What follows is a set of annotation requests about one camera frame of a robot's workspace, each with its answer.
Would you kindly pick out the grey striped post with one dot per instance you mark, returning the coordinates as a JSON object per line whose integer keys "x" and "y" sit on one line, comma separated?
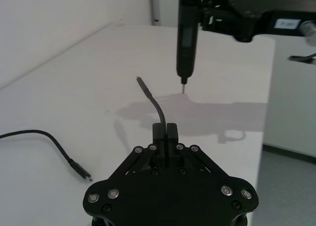
{"x": 155, "y": 4}

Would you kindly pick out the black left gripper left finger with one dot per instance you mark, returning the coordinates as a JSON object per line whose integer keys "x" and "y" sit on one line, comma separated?
{"x": 159, "y": 137}

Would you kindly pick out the dark wall baseboard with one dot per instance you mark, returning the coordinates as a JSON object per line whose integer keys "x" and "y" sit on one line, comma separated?
{"x": 288, "y": 153}

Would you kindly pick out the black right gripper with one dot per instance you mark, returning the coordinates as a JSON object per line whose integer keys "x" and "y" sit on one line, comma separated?
{"x": 249, "y": 16}

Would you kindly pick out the black electric screwdriver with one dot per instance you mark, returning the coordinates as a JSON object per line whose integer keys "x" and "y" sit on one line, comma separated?
{"x": 187, "y": 38}

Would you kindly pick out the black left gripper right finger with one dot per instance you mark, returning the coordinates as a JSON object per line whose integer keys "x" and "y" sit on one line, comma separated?
{"x": 172, "y": 137}

